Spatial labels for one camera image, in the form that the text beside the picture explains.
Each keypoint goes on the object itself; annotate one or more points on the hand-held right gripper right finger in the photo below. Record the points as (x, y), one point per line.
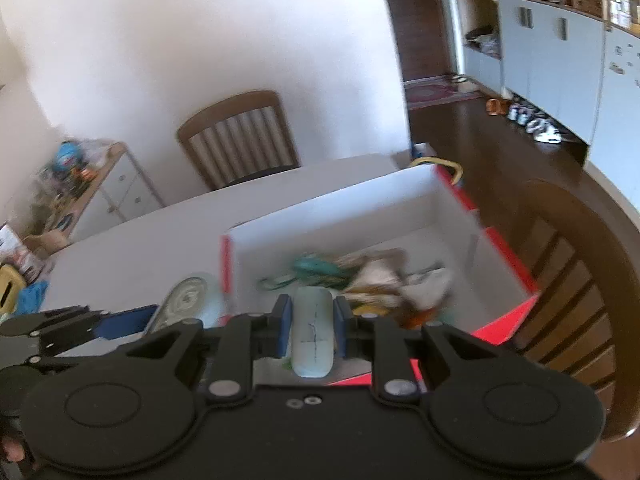
(343, 327)

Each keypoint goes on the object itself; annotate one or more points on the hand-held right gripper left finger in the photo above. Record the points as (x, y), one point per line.
(282, 327)

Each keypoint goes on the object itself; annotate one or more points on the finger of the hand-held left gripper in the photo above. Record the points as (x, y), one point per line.
(127, 321)
(50, 322)

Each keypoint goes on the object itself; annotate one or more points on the patterned bag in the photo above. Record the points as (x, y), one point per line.
(377, 275)

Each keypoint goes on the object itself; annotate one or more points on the green tape dispenser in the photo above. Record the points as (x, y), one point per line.
(187, 300)

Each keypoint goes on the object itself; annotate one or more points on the green fabric item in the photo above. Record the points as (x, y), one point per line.
(315, 269)

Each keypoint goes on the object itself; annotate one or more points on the white plastic wrapper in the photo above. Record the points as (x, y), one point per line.
(427, 287)

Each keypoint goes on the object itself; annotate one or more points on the red cardboard box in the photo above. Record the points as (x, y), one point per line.
(430, 210)

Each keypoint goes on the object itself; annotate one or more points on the person's left hand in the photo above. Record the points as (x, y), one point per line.
(10, 450)

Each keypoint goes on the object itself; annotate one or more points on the blue cloth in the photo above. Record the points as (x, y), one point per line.
(34, 297)

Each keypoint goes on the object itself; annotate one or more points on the yellow tissue box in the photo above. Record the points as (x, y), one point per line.
(10, 290)

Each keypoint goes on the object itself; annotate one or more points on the red printed bag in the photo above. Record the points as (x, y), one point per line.
(17, 252)

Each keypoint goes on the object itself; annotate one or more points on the wooden box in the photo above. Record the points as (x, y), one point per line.
(47, 242)

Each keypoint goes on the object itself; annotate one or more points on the white wooden sideboard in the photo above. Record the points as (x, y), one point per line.
(120, 185)

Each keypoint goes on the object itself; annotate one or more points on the blue globe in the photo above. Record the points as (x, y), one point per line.
(67, 156)

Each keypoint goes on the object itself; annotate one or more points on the brown wooden chair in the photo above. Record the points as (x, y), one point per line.
(590, 220)
(235, 110)

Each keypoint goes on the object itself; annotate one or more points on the patterned doormat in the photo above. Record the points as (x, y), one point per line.
(440, 92)

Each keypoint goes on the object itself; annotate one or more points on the pair of orange slippers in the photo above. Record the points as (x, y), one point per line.
(496, 107)

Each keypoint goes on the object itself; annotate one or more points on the pair of white slippers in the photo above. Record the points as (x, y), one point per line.
(459, 78)

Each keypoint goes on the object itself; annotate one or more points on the pair of white sneakers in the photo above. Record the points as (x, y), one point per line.
(522, 114)

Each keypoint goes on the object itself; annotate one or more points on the pair of white sandals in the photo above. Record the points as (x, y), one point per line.
(545, 131)

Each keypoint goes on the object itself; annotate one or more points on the dark brown door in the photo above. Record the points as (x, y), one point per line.
(415, 35)

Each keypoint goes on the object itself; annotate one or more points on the grey plastic bag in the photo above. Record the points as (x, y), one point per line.
(490, 46)

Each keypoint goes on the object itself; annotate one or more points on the dark bag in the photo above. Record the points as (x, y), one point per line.
(479, 34)

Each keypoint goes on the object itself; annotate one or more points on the grey wall cabinet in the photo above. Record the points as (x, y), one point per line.
(550, 60)

